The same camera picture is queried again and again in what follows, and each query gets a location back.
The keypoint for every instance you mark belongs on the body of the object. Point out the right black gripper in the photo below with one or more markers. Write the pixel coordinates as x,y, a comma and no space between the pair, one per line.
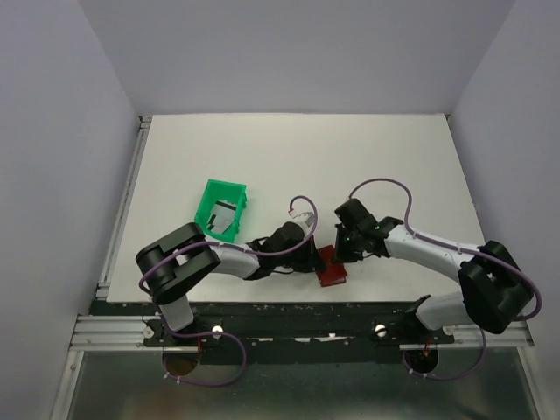
341,255

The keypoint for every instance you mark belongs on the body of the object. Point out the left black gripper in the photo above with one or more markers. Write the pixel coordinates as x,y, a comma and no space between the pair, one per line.
310,263

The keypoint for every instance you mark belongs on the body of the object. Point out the red card holder wallet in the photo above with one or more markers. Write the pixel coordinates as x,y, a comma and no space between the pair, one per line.
330,273

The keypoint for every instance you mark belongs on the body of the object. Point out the green plastic card tray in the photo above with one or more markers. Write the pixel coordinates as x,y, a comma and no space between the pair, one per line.
217,189

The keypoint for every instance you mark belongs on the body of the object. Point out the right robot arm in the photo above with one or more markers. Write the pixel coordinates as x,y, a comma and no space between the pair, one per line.
493,292

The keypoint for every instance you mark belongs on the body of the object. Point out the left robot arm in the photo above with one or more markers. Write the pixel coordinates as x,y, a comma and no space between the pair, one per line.
179,261

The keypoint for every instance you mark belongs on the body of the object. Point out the silver card in tray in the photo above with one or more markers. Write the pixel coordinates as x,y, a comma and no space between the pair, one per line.
222,216

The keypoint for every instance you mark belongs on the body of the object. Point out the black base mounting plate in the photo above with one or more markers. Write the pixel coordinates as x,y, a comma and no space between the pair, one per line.
294,333

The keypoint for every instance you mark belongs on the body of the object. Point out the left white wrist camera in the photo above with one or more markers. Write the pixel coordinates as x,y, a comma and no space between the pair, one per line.
303,218

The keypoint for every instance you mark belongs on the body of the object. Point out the left aluminium rail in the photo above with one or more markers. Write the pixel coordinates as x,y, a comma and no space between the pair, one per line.
103,284

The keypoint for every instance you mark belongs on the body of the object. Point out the aluminium rail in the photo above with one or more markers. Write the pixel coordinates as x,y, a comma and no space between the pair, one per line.
103,284
128,333

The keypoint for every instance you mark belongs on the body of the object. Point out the front aluminium rail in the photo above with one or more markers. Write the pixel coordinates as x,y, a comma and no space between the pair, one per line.
128,333

